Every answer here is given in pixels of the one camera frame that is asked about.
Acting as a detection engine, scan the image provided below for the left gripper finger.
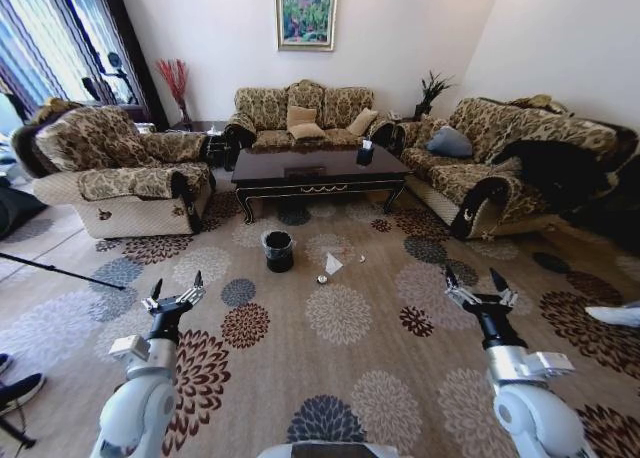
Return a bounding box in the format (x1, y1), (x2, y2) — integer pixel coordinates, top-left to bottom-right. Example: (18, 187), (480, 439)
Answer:
(174, 270), (207, 309)
(141, 278), (165, 313)

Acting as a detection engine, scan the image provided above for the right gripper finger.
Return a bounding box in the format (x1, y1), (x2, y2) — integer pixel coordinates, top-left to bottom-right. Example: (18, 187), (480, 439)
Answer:
(489, 267), (520, 309)
(443, 262), (477, 307)

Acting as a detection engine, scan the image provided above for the black round trash bin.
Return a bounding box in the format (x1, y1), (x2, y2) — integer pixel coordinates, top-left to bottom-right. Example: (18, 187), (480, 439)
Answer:
(260, 230), (296, 273)

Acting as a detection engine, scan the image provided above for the white folded paper trash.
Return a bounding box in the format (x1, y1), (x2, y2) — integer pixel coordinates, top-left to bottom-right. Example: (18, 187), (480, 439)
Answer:
(319, 251), (345, 275)

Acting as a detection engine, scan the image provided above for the black tripod pole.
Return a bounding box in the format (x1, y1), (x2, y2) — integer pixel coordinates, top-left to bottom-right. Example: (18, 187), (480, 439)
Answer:
(0, 251), (126, 292)

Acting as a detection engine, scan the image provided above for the patterned two-seat sofa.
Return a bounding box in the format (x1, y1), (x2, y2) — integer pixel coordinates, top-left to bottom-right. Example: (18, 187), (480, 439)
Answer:
(399, 95), (640, 242)

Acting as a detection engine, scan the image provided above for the person's pale shoe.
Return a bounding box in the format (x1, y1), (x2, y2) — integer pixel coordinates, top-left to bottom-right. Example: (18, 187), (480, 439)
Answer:
(584, 300), (640, 328)

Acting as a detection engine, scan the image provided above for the patterned armchair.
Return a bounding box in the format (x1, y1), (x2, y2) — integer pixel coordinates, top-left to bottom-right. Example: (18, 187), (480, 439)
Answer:
(10, 102), (217, 240)

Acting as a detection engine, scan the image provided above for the black coat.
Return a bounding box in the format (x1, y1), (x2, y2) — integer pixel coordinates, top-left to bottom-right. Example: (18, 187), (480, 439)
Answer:
(492, 138), (640, 229)

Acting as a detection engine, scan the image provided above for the floral patterned carpet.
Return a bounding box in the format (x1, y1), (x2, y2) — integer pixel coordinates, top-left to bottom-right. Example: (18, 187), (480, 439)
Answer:
(0, 190), (640, 458)

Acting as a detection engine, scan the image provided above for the blue-grey cushion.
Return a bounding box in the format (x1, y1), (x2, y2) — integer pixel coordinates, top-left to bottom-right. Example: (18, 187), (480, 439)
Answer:
(426, 125), (474, 159)

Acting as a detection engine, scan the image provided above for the black beanbag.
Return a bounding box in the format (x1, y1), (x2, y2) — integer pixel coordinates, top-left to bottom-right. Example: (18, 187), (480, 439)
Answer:
(0, 177), (49, 240)

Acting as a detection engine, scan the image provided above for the dark wooden side table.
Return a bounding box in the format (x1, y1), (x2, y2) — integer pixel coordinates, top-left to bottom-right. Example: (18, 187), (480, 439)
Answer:
(169, 120), (232, 170)

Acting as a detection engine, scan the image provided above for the dark wooden coffee table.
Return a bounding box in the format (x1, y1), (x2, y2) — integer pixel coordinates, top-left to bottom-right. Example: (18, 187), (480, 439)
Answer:
(230, 143), (414, 224)

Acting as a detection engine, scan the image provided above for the tan leaning cushion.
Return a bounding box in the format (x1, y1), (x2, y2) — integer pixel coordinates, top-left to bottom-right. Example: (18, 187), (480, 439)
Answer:
(346, 107), (380, 137)

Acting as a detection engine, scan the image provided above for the patterned three-seat sofa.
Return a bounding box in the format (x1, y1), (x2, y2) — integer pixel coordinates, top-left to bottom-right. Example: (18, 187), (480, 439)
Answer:
(223, 79), (401, 172)

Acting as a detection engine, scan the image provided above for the tan flat cushion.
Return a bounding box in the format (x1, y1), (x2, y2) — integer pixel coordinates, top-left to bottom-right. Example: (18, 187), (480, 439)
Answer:
(288, 122), (329, 141)

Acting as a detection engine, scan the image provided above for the green potted plant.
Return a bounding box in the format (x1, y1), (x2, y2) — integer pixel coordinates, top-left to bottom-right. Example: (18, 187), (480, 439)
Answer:
(413, 70), (455, 119)

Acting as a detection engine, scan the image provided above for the white robot front shell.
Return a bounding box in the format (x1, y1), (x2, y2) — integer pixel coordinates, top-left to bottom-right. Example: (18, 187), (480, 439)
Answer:
(257, 441), (401, 458)

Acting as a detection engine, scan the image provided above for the tan square cushion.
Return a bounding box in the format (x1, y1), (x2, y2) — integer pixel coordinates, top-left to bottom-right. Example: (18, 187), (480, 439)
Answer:
(286, 105), (319, 129)

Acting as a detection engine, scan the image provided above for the red dried plant in vase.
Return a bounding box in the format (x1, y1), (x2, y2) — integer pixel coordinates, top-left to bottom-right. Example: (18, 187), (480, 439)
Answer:
(154, 58), (194, 125)

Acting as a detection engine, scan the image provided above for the black exercise machine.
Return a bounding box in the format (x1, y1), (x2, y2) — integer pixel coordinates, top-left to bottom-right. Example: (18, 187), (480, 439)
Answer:
(81, 51), (139, 107)

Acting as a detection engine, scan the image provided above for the striped window curtain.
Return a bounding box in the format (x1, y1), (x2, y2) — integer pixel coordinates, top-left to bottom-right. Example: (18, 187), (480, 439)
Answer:
(0, 0), (121, 110)

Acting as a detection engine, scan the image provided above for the framed colourful painting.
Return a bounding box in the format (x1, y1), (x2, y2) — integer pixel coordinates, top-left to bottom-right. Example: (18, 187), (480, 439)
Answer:
(274, 0), (340, 53)

